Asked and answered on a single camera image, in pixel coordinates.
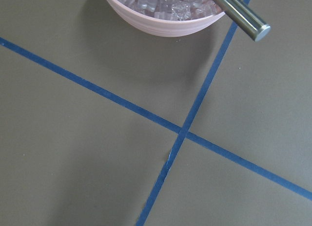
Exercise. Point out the metal scoop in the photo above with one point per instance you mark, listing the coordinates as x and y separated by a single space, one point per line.
239 12

